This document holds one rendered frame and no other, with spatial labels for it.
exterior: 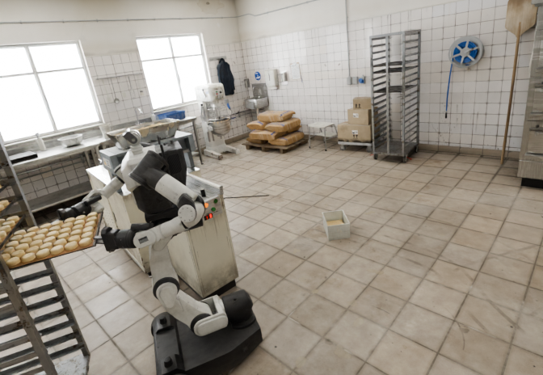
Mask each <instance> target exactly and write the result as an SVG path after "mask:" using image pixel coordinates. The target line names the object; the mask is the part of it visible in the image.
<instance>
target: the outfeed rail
mask: <svg viewBox="0 0 543 375"><path fill-rule="evenodd" d="M187 181H189V182H191V183H194V184H196V185H198V186H201V187H203V188H206V189H208V190H209V191H212V192H215V193H217V194H219V195H222V194H224V192H223V185H222V186H221V185H218V184H216V183H212V182H210V181H208V180H206V179H202V178H200V177H197V176H195V175H191V174H189V173H187Z"/></svg>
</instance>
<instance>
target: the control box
mask: <svg viewBox="0 0 543 375"><path fill-rule="evenodd" d="M215 199H217V203H214V200H215ZM204 203H205V204H206V203H207V204H208V207H207V208H206V211H205V214H204V215H203V217H202V219H203V221H206V219H207V218H206V219H205V217H206V216H207V217H208V219H210V216H211V215H210V214H212V217H215V216H217V215H219V214H221V213H222V208H221V201H220V197H219V196H218V195H216V196H213V197H211V198H208V199H207V200H204ZM213 207H214V208H216V210H215V211H214V212H213V211H212V208H213ZM209 215H210V216H209ZM212 217H211V218H212Z"/></svg>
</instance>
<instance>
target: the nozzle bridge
mask: <svg viewBox="0 0 543 375"><path fill-rule="evenodd" d="M171 140H173V142H174V141H177V142H178V143H179V144H180V145H181V147H182V148H183V154H184V157H185V161H186V164H187V167H190V168H193V167H195V165H194V161H193V157H192V152H193V151H196V146H195V142H194V138H193V134H192V133H185V132H180V131H176V134H175V136H174V137H170V138H167V139H163V140H160V141H161V144H163V143H170V141H171ZM128 151H130V149H126V150H121V149H119V148H117V147H116V146H115V147H112V148H108V149H105V150H100V151H99V154H100V157H101V159H102V162H103V167H104V169H106V170H107V171H108V174H109V176H110V180H112V179H114V178H115V177H116V176H117V174H116V173H114V170H115V169H116V168H117V167H118V166H119V165H120V164H121V163H122V161H123V159H124V157H125V155H126V154H127V153H128Z"/></svg>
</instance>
